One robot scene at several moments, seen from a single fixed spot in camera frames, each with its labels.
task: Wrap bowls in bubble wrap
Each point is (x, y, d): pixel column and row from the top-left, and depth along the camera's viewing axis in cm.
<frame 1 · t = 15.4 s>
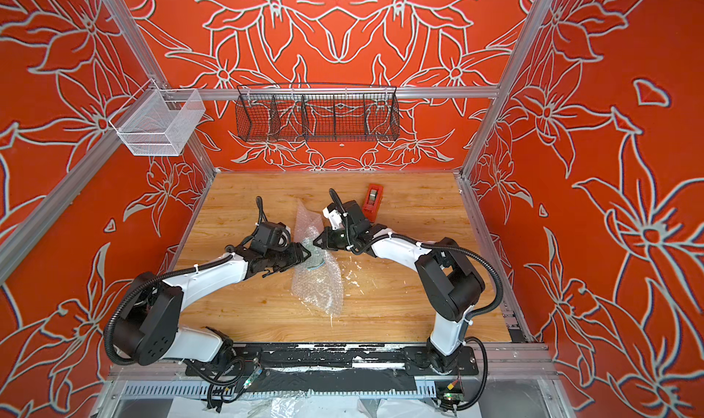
left hand: (307, 254, 88), fingers open
right hand: (311, 239, 84), fingers closed
pink bubble wrap sheet: (319, 281, 89), on the table
green leaf pattern bowl: (315, 259, 89), point 6 cm above the table
red tape dispenser: (374, 196, 105), point 7 cm above the table

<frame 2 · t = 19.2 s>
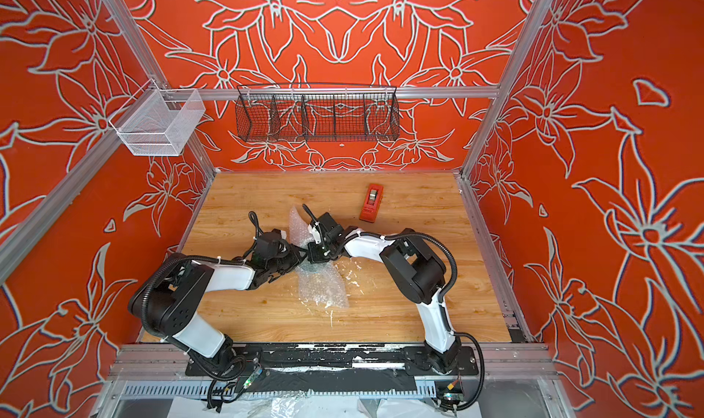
left hand: (309, 252, 93), fingers open
right hand: (305, 254, 91), fingers closed
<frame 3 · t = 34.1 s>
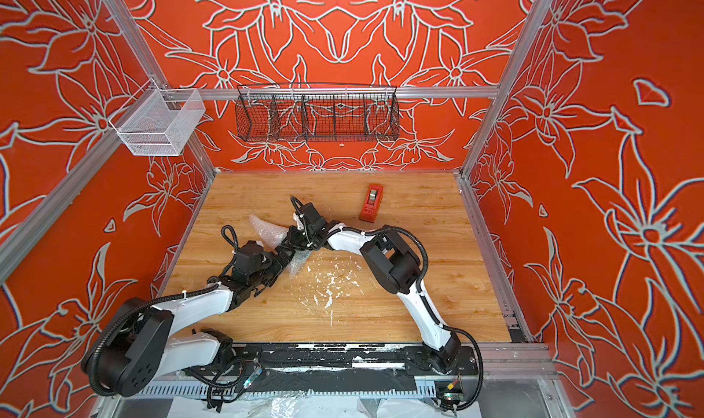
left hand: (291, 256, 89), fingers open
right hand: (281, 238, 92), fingers closed
pink bubble wrap sheet: (272, 236, 94), point 7 cm above the table
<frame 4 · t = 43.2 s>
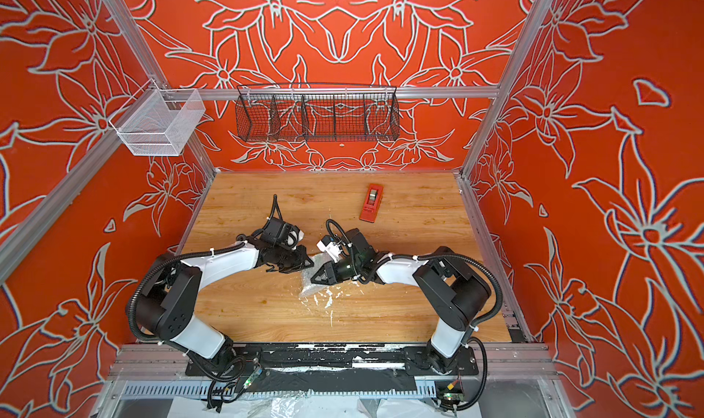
left hand: (313, 261, 89), fingers closed
right hand: (312, 278, 80), fingers closed
pink bubble wrap sheet: (311, 287, 81), point 7 cm above the table
